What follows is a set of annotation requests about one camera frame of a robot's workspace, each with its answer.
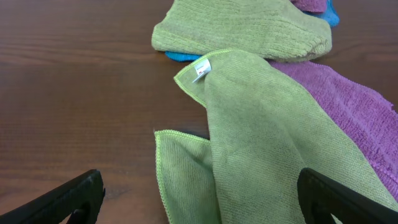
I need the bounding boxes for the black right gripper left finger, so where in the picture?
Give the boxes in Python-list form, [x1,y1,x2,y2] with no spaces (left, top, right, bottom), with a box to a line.
[1,169,105,224]

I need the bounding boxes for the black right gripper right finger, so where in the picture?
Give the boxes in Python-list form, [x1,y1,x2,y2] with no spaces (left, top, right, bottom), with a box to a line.
[297,168,397,224]

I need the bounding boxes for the green microfiber cloth with tag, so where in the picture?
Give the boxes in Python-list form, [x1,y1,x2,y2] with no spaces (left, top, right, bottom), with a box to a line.
[155,49,397,223]

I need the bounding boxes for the lower purple microfiber cloth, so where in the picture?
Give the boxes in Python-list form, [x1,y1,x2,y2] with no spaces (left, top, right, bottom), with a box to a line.
[270,62,397,198]

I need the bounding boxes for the purple microfiber cloth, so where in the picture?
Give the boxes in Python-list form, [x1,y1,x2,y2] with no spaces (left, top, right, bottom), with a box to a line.
[270,62,397,198]
[290,0,327,13]

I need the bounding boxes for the crumpled green microfiber cloth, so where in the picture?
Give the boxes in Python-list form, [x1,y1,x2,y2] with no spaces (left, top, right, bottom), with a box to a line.
[151,0,332,62]

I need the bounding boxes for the blue microfiber cloth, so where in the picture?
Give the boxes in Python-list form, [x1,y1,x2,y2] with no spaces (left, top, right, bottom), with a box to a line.
[165,0,340,62]

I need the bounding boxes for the upper purple microfiber cloth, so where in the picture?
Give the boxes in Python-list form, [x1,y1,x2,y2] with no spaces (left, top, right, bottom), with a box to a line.
[290,0,327,13]

